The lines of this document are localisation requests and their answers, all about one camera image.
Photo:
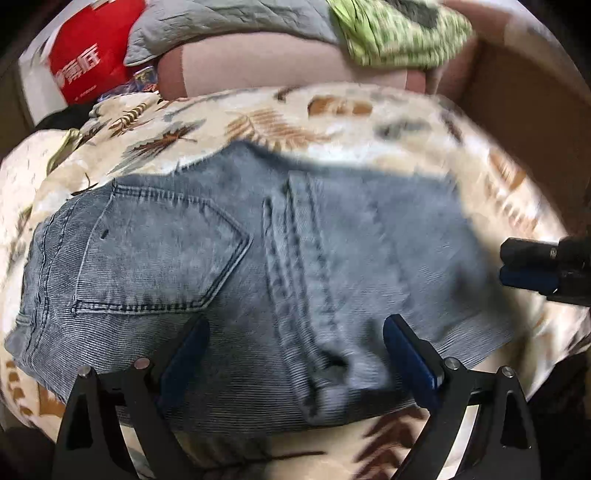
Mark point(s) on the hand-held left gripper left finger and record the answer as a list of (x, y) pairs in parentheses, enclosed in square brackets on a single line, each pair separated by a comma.
[(182, 369)]

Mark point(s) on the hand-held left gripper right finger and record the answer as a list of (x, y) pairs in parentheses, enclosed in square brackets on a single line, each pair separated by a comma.
[(411, 364)]

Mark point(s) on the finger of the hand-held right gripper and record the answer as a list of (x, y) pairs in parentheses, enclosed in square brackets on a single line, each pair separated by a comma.
[(526, 251), (526, 278)]

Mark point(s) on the blue denim pants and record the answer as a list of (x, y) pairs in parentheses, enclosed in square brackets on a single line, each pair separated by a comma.
[(184, 258)]

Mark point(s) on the white embossed cloth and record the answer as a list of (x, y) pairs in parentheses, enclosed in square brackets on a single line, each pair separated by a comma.
[(23, 184)]

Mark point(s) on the green patterned quilt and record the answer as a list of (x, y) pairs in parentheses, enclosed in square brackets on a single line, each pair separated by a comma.
[(401, 37)]

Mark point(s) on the olive cloth strip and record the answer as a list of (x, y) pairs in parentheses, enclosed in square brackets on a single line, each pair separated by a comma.
[(67, 143)]

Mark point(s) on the dark green garment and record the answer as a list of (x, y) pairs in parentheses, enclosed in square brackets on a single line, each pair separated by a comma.
[(422, 11)]

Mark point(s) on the leaf print blanket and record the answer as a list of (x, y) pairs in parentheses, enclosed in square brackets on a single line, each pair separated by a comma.
[(286, 120)]

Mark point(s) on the black cloth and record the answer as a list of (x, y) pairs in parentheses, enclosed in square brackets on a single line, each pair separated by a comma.
[(64, 119)]

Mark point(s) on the colourful snack packets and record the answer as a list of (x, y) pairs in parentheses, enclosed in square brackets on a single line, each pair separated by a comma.
[(138, 83)]

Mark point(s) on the pink brown sofa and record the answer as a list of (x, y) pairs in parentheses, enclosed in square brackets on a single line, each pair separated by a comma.
[(277, 64)]

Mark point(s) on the red shopping bag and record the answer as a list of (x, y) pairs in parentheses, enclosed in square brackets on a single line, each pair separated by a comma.
[(87, 50)]

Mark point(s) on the grey quilted cloth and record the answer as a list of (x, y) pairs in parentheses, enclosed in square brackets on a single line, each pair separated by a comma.
[(221, 23)]

